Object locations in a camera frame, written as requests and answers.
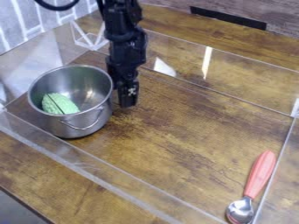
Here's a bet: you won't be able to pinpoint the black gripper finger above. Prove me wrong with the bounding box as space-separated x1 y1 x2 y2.
116 76 139 108

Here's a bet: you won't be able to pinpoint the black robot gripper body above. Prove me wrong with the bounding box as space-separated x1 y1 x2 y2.
98 0 147 79

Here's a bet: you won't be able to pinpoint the silver metal pot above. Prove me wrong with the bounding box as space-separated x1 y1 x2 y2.
27 65 114 138

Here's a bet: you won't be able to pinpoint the green bumpy toy vegetable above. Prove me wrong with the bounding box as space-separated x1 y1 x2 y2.
41 93 80 115

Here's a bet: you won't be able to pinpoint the clear acrylic tray walls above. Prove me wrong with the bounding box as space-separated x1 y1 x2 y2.
0 17 299 224

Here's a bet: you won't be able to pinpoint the black cable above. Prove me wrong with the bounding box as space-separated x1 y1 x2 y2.
33 0 80 12

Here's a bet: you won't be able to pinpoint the black wall slot strip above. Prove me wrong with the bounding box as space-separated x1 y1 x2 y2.
190 6 267 31

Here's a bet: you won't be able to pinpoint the red handled metal spoon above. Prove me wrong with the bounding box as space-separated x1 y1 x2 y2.
226 150 276 224

